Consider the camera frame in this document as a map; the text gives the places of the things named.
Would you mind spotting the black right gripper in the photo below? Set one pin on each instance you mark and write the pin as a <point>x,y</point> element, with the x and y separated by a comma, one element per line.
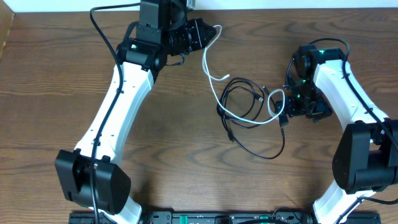
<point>322,109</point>

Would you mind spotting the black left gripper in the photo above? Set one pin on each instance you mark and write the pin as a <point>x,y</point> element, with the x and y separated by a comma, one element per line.
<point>196,32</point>

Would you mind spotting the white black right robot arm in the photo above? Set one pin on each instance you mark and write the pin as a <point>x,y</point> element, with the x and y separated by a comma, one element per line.
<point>365,161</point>

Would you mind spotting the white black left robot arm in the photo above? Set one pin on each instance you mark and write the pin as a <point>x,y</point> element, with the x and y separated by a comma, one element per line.
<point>90,175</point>

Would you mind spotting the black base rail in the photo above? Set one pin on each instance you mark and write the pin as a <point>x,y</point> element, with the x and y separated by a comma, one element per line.
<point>214,218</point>

